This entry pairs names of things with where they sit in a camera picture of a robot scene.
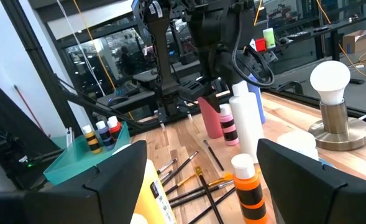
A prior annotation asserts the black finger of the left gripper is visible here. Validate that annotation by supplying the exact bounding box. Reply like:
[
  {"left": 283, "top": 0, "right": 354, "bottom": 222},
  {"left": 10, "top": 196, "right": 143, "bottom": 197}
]
[
  {"left": 201, "top": 83, "right": 223, "bottom": 113},
  {"left": 178, "top": 80, "right": 206, "bottom": 102}
]

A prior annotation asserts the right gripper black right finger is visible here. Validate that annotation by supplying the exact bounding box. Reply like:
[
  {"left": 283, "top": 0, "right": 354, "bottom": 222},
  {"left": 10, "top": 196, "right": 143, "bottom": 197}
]
[{"left": 257, "top": 138, "right": 366, "bottom": 224}]

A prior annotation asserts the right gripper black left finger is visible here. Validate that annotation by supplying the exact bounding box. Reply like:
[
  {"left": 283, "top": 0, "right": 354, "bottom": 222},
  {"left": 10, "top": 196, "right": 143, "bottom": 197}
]
[{"left": 42, "top": 139, "right": 148, "bottom": 224}]

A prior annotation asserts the small pink black-striped paint bottle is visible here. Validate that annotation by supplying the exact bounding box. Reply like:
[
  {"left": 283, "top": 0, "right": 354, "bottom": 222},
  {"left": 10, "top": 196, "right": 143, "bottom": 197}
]
[{"left": 218, "top": 103, "right": 240, "bottom": 147}]

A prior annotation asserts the large yellow paint bottle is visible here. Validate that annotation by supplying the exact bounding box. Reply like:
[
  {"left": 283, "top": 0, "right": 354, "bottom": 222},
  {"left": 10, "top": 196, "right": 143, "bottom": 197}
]
[{"left": 112, "top": 143, "right": 178, "bottom": 224}]

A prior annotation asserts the large white paint bottle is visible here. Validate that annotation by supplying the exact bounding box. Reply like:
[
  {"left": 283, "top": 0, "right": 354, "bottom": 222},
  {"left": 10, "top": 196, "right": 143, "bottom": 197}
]
[{"left": 228, "top": 80, "right": 266, "bottom": 164}]

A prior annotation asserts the small yellow black-striped paint bottle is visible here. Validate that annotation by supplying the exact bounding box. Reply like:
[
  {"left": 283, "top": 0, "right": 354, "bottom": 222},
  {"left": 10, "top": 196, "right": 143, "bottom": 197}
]
[{"left": 81, "top": 124, "right": 103, "bottom": 155}]

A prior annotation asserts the small lavender black-striped paint bottle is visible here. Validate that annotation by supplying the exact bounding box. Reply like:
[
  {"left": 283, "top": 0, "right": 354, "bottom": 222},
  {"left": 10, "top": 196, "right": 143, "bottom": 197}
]
[{"left": 95, "top": 120, "right": 116, "bottom": 151}]

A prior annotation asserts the small orange black-striped paint bottle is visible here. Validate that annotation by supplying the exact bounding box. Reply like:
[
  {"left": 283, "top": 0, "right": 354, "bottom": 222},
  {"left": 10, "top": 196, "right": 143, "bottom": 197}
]
[{"left": 231, "top": 153, "right": 269, "bottom": 224}]

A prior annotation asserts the small red black-striped paint bottle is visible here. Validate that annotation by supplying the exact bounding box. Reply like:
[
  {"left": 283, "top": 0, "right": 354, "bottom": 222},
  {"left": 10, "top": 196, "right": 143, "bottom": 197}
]
[{"left": 107, "top": 115, "right": 122, "bottom": 141}]

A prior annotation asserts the large red paint bottle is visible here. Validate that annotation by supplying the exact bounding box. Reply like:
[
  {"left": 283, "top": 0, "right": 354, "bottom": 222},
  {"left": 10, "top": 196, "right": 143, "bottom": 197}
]
[{"left": 197, "top": 96, "right": 224, "bottom": 139}]

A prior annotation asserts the large blue paint bottle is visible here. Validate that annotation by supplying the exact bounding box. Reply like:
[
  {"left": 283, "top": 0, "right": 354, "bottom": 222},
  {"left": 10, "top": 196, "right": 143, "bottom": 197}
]
[{"left": 247, "top": 73, "right": 267, "bottom": 124}]

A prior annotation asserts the teal plastic bin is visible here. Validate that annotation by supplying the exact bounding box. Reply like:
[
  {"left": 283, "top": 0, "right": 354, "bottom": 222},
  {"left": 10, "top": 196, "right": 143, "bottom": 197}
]
[{"left": 43, "top": 121, "right": 131, "bottom": 187}]

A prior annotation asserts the red container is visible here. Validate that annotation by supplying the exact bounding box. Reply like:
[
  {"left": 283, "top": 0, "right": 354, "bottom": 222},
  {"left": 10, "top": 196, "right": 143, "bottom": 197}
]
[{"left": 254, "top": 37, "right": 267, "bottom": 53}]

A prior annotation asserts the light green container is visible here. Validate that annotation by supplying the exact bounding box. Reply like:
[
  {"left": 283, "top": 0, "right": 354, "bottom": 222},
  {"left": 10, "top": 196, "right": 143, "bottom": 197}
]
[{"left": 262, "top": 27, "right": 277, "bottom": 50}]

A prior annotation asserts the black paintbrush silver ferrule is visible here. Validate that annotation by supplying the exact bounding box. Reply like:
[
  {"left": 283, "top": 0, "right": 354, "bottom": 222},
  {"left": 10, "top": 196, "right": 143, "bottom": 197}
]
[
  {"left": 203, "top": 139, "right": 225, "bottom": 172},
  {"left": 170, "top": 179, "right": 235, "bottom": 208},
  {"left": 156, "top": 157, "right": 178, "bottom": 175},
  {"left": 158, "top": 170, "right": 173, "bottom": 182},
  {"left": 162, "top": 150, "right": 200, "bottom": 187}
]

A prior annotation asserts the black desk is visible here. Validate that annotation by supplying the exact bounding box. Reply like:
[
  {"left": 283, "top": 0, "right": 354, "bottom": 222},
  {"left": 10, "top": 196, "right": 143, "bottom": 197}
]
[{"left": 274, "top": 16, "right": 366, "bottom": 85}]

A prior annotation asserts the cardboard box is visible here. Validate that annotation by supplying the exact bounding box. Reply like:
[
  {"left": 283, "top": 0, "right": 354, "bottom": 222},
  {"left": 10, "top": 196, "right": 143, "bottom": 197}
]
[{"left": 342, "top": 29, "right": 366, "bottom": 55}]

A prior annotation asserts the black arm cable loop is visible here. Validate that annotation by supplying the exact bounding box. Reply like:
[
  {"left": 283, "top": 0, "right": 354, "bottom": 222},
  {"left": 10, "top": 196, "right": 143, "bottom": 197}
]
[{"left": 231, "top": 17, "right": 276, "bottom": 89}]

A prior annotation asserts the black frame clamp handle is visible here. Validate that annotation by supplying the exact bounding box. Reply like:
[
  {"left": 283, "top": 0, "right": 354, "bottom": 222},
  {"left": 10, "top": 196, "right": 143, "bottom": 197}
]
[{"left": 274, "top": 80, "right": 304, "bottom": 96}]

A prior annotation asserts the yellow hanging cable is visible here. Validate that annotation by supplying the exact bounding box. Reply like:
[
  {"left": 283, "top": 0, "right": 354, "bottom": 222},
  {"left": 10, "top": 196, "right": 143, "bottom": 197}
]
[{"left": 71, "top": 0, "right": 119, "bottom": 91}]

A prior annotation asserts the white hanging cable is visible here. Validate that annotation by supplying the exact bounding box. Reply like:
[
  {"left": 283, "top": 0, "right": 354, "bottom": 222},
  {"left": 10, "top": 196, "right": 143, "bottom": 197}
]
[{"left": 56, "top": 0, "right": 107, "bottom": 98}]

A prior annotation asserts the yellow floor cable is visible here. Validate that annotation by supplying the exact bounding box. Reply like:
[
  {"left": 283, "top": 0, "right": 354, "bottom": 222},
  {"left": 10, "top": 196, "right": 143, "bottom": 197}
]
[{"left": 315, "top": 0, "right": 366, "bottom": 82}]

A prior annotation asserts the black diagonal rig post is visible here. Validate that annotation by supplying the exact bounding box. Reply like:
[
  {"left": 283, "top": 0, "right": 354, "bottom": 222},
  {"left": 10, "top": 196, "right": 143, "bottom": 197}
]
[{"left": 0, "top": 0, "right": 87, "bottom": 138}]

